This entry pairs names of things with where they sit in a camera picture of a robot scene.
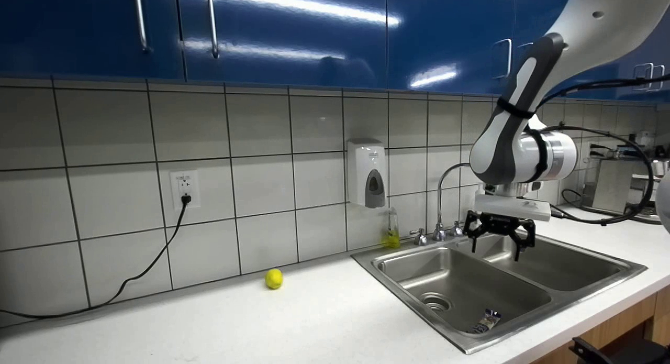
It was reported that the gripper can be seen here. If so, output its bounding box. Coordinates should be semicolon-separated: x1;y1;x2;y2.
463;211;537;262

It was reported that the steel double sink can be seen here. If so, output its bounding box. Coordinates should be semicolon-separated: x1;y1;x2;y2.
351;231;649;355

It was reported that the snack packet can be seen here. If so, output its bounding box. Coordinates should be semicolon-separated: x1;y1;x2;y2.
466;308;503;335

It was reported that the silver countertop appliance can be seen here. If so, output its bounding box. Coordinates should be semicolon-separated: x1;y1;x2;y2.
580;156;636;215

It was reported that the chrome gooseneck tap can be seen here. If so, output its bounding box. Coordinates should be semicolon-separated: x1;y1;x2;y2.
433;163;472;242

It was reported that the yellow dish soap bottle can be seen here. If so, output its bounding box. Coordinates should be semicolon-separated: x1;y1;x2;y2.
384;206;401;249

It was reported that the wooden base cabinet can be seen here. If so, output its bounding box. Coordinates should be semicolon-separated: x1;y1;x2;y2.
530;286;670;364

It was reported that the black office chair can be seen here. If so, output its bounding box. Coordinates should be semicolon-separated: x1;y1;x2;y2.
569;336;670;364

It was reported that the blue cabinet door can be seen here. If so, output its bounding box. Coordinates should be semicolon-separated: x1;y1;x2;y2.
0;0;186;83
176;0;389;91
514;0;670;104
386;0;518;96

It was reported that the white wall soap dispenser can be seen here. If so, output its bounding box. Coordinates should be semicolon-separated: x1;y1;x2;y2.
347;138;388;209

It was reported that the blue wall cabinet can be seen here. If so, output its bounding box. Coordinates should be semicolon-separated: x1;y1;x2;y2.
0;0;670;104

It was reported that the white wall socket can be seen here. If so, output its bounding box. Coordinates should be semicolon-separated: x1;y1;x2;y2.
170;169;202;211

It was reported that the black cable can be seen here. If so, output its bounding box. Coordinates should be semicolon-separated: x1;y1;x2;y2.
0;194;193;320

